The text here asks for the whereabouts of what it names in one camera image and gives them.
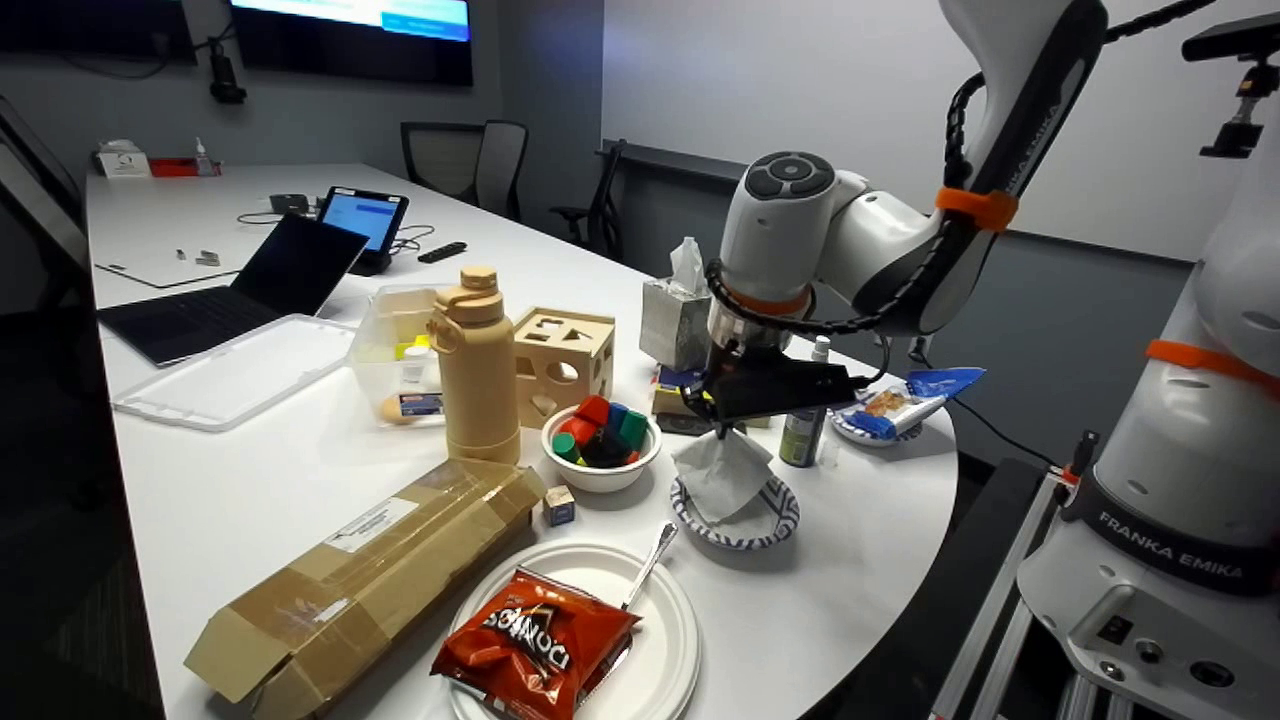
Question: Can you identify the white small box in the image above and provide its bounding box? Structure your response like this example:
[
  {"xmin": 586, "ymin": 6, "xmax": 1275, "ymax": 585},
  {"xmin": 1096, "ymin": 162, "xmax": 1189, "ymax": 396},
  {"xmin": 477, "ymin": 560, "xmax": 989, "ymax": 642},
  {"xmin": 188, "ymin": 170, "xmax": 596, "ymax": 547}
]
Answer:
[{"xmin": 90, "ymin": 137, "xmax": 157, "ymax": 185}]

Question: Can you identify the long brown cardboard box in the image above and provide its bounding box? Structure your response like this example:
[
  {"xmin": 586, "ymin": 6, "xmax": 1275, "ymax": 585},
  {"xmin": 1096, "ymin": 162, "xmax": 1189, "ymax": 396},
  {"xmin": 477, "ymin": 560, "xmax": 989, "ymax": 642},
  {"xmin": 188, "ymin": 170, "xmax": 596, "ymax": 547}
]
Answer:
[{"xmin": 181, "ymin": 456, "xmax": 550, "ymax": 720}]

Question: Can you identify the wooden shape sorter box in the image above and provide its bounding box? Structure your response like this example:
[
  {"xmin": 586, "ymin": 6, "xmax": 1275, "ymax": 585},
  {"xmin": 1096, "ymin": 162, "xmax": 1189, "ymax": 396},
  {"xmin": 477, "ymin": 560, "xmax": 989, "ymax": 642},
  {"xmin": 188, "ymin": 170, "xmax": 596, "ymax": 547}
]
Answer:
[{"xmin": 510, "ymin": 303, "xmax": 618, "ymax": 431}]

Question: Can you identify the grey tissue box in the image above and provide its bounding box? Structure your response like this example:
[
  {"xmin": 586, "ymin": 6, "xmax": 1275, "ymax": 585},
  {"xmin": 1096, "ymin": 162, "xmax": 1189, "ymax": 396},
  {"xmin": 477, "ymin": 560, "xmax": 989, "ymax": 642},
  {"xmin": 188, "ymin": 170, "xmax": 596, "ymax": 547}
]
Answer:
[{"xmin": 634, "ymin": 237, "xmax": 720, "ymax": 381}]

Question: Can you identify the black remote control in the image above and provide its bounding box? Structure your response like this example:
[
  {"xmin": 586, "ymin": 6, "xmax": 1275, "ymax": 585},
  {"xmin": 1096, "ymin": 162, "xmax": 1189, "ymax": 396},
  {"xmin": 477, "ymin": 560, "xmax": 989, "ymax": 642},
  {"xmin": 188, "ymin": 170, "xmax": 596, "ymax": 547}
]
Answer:
[{"xmin": 411, "ymin": 237, "xmax": 473, "ymax": 266}]

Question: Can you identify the black laptop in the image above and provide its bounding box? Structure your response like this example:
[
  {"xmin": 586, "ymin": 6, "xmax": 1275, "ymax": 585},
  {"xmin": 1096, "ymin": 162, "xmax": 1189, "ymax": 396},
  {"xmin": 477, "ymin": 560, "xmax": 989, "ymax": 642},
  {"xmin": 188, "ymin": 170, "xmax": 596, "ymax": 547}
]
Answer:
[{"xmin": 90, "ymin": 211, "xmax": 373, "ymax": 366}]

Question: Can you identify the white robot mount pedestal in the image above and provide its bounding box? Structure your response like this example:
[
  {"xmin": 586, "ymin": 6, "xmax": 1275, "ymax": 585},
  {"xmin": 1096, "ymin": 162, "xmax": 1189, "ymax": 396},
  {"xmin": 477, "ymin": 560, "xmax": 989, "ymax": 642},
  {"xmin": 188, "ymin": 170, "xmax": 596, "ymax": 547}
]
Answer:
[{"xmin": 926, "ymin": 464, "xmax": 1280, "ymax": 720}]

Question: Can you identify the small wooden cube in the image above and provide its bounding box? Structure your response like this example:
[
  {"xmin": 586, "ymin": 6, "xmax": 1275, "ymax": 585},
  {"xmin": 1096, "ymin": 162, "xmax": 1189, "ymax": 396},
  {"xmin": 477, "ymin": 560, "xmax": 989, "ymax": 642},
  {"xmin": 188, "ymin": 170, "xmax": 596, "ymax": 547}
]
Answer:
[{"xmin": 537, "ymin": 478, "xmax": 579, "ymax": 533}]

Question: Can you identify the wall television screen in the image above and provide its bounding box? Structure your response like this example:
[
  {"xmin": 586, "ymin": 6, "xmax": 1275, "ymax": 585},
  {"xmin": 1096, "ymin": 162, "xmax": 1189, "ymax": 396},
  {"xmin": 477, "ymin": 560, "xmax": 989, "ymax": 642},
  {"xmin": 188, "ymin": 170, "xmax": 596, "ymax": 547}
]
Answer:
[{"xmin": 229, "ymin": 0, "xmax": 480, "ymax": 93}]

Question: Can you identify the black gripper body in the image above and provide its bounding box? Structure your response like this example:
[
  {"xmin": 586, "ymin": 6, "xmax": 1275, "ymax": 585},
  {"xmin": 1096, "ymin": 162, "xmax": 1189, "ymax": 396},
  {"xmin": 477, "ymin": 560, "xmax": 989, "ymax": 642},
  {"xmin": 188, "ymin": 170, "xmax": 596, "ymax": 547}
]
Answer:
[{"xmin": 698, "ymin": 336, "xmax": 779, "ymax": 425}]

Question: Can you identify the clear plastic container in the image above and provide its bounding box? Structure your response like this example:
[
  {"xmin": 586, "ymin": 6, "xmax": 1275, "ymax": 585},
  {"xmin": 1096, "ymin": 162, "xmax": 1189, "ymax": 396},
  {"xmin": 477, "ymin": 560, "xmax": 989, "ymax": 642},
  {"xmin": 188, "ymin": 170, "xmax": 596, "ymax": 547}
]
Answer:
[{"xmin": 349, "ymin": 276, "xmax": 451, "ymax": 431}]

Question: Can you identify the white plate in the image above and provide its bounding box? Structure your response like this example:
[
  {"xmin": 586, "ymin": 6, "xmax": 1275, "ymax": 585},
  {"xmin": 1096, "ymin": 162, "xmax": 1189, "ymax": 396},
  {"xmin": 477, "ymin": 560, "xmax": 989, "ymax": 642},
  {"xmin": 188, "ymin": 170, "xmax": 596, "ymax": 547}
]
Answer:
[{"xmin": 445, "ymin": 536, "xmax": 703, "ymax": 720}]

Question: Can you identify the white bowl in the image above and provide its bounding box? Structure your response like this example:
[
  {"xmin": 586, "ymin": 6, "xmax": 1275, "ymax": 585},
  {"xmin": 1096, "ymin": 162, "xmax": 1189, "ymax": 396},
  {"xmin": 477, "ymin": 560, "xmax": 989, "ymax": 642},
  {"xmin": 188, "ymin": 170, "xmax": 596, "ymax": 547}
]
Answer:
[{"xmin": 537, "ymin": 399, "xmax": 667, "ymax": 500}]

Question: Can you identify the green toy block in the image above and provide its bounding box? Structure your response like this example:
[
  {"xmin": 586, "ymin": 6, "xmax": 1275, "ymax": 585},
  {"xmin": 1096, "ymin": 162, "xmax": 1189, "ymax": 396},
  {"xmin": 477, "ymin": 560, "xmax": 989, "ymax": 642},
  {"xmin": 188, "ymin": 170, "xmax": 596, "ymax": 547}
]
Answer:
[{"xmin": 607, "ymin": 402, "xmax": 654, "ymax": 461}]

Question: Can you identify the blue snack bag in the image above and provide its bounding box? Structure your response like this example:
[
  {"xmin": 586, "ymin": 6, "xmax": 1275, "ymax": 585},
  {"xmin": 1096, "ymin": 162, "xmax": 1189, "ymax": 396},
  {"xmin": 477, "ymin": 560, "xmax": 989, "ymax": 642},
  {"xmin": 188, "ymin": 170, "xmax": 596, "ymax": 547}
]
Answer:
[{"xmin": 835, "ymin": 361, "xmax": 993, "ymax": 445}]

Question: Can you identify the tan water bottle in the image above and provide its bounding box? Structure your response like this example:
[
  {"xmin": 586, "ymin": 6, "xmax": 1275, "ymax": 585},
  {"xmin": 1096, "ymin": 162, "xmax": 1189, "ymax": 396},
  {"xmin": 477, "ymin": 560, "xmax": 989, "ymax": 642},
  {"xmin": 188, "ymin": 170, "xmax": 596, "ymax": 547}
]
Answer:
[{"xmin": 429, "ymin": 262, "xmax": 524, "ymax": 466}]

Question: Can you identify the black corrugated cable conduit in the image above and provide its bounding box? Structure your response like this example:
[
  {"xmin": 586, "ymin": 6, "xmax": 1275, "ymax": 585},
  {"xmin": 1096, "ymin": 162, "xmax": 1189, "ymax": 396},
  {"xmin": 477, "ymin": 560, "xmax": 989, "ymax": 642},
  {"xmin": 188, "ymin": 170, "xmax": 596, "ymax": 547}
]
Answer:
[{"xmin": 940, "ymin": 0, "xmax": 1218, "ymax": 192}]

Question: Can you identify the white plastic fork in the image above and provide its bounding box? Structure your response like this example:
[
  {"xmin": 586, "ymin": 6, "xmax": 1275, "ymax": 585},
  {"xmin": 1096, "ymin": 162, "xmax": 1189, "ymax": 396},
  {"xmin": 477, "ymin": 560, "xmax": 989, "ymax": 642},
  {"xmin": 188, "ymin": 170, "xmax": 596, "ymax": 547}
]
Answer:
[{"xmin": 615, "ymin": 515, "xmax": 678, "ymax": 617}]

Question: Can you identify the black camera on stand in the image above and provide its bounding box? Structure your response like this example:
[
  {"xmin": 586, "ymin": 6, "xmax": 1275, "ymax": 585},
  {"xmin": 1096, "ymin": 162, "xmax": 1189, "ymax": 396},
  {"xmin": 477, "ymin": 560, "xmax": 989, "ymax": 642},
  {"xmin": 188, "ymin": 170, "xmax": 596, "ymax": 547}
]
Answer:
[{"xmin": 1174, "ymin": 6, "xmax": 1280, "ymax": 162}]

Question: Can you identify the red flat box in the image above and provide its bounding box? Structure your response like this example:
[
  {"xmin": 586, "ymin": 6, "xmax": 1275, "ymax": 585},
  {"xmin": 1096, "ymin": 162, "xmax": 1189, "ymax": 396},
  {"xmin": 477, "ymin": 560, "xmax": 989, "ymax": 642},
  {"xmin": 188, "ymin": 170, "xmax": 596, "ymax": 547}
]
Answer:
[{"xmin": 147, "ymin": 153, "xmax": 225, "ymax": 185}]

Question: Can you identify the black tablet on stand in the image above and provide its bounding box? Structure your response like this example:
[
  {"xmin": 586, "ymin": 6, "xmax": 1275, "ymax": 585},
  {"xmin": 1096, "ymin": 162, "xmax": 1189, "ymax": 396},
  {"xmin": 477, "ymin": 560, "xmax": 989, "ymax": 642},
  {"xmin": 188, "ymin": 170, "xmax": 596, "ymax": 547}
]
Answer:
[{"xmin": 312, "ymin": 185, "xmax": 411, "ymax": 279}]

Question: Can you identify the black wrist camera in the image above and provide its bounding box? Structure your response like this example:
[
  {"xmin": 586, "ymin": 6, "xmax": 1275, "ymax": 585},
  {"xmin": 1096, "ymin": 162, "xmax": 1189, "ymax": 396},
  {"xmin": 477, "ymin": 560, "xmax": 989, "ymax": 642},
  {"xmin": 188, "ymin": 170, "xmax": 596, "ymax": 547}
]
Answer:
[{"xmin": 741, "ymin": 350, "xmax": 865, "ymax": 421}]

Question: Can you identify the grey mesh office chair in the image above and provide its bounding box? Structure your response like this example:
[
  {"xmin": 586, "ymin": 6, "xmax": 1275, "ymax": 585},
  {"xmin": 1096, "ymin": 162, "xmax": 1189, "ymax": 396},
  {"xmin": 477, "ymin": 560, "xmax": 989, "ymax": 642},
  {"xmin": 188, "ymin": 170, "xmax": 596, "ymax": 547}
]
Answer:
[
  {"xmin": 395, "ymin": 116, "xmax": 493, "ymax": 205},
  {"xmin": 473, "ymin": 116, "xmax": 537, "ymax": 225}
]

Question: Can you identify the clear plastic lid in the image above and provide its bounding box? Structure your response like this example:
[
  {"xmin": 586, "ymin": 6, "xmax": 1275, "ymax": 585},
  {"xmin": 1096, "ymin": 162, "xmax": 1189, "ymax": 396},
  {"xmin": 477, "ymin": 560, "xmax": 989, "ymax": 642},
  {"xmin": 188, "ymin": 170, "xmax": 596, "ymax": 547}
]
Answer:
[{"xmin": 113, "ymin": 310, "xmax": 360, "ymax": 437}]

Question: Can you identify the red chips bag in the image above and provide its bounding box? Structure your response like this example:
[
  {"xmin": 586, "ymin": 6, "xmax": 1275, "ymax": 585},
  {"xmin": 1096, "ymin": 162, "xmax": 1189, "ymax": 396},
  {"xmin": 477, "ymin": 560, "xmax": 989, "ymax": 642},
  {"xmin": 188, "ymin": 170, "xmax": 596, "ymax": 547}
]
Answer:
[{"xmin": 429, "ymin": 569, "xmax": 642, "ymax": 720}]

